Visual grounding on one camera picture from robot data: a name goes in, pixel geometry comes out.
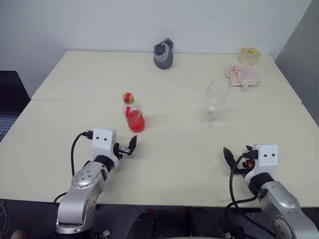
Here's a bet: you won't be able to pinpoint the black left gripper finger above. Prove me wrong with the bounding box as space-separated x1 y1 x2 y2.
127 135 139 157

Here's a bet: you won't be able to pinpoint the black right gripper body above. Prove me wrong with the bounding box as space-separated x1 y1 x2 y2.
233 154 257 176

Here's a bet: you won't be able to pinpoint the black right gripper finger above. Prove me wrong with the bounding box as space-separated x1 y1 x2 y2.
223 146 236 167

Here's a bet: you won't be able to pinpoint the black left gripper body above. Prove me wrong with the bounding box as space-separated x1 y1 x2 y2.
113 142 132 160

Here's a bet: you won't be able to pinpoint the bottle with red liquid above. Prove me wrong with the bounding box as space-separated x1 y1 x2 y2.
122 98 146 133

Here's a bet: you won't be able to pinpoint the yellow bottle cap red tape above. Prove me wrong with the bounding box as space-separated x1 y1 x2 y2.
122 92 136 105

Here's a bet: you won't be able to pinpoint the clear wine glass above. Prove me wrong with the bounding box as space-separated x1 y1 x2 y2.
199 79 231 130

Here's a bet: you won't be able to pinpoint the dark rounded shape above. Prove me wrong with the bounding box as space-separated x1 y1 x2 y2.
127 212 157 239

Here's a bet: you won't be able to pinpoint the pink folded towel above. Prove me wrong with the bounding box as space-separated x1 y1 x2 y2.
225 64 261 89

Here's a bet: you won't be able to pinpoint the grey fabric cap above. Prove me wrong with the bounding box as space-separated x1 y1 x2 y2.
153 37 174 71

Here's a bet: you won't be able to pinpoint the translucent tape roll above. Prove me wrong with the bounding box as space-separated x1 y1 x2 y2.
237 47 261 66

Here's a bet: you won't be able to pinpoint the black laptop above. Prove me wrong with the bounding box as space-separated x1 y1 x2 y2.
0 70 32 144

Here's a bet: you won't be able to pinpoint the brown rounded object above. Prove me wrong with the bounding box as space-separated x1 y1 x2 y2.
10 229 28 239

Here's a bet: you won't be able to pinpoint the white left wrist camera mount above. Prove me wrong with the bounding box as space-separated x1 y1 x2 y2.
91 127 121 170

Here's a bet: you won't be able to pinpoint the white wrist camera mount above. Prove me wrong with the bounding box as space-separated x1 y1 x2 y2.
245 143 280 183
91 127 121 170

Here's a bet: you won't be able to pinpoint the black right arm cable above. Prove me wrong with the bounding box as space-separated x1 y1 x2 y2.
224 145 275 239

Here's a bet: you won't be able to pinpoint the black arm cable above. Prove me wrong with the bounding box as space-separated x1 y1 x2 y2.
53 130 94 204
224 145 275 239

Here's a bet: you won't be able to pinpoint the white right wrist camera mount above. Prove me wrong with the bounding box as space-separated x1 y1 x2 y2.
245 143 280 183

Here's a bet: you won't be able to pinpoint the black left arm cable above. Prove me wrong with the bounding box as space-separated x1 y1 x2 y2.
53 130 94 204

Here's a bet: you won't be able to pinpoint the thin white cables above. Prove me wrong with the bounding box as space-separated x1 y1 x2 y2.
0 198 12 239

